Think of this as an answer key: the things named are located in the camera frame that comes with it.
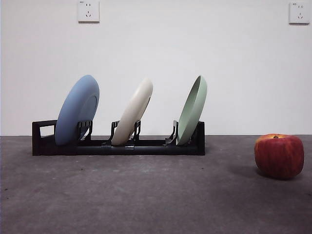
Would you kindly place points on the pale yellow cream plate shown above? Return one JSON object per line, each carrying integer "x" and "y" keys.
{"x": 132, "y": 109}

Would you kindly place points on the red apple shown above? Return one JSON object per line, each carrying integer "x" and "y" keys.
{"x": 279, "y": 156}

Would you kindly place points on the black plastic plate rack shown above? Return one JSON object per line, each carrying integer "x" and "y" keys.
{"x": 146, "y": 150}

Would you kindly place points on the green plate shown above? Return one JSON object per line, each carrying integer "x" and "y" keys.
{"x": 192, "y": 112}

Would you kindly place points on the blue plate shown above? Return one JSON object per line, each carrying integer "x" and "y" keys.
{"x": 73, "y": 109}

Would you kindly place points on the white wall socket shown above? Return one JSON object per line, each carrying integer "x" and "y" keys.
{"x": 88, "y": 11}
{"x": 298, "y": 13}

